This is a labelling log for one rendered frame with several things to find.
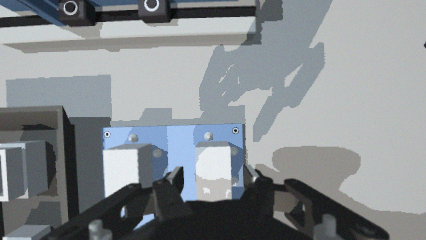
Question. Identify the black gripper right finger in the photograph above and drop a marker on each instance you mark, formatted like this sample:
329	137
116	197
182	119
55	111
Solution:
325	219

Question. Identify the silver metal block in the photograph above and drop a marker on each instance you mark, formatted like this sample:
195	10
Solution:
213	170

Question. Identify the grey metal block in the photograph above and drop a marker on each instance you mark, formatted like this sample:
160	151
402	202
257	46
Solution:
127	163

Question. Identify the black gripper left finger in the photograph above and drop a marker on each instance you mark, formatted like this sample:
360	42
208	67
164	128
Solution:
103	220

